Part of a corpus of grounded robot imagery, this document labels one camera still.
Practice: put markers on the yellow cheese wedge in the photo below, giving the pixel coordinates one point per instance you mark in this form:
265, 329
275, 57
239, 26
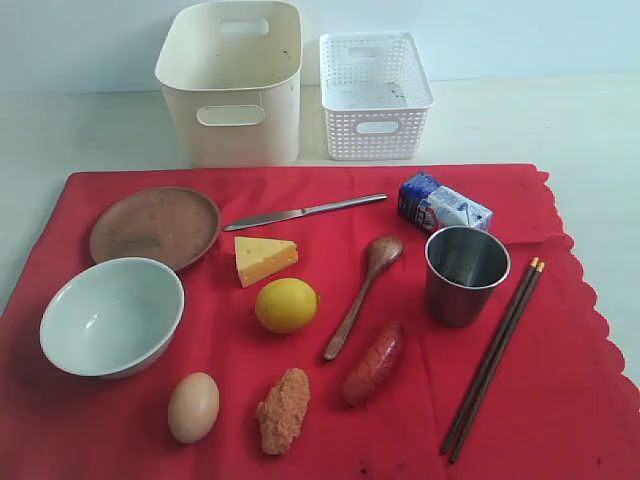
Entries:
257, 258

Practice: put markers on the yellow lemon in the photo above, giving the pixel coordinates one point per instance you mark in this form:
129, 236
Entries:
286, 305

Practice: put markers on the blue white milk carton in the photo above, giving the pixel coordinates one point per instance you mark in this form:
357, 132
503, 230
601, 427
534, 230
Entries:
430, 205

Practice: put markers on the brown egg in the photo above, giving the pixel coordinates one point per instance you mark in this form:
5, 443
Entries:
193, 407

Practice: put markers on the brown wooden spoon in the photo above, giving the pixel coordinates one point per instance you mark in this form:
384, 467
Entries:
380, 254

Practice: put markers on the stainless steel table knife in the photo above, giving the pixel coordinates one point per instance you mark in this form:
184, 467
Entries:
268, 218

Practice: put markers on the red tablecloth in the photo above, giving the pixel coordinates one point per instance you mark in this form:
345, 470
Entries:
558, 407

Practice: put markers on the red sausage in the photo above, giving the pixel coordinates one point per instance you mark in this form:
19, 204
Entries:
375, 366

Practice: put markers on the stainless steel cup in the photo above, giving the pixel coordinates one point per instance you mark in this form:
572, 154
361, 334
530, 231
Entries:
464, 266

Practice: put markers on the brown wooden plate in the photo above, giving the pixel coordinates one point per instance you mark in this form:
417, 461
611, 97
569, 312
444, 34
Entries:
171, 224

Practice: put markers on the white perforated plastic basket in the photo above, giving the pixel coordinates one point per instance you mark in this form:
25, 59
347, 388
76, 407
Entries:
375, 95

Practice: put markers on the cream plastic tub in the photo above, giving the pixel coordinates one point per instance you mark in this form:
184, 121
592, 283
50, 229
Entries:
230, 76

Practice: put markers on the pale green ceramic bowl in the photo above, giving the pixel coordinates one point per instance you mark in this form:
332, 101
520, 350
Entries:
113, 319

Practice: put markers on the right dark wooden chopstick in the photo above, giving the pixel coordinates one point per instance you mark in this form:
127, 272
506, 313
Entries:
470, 417

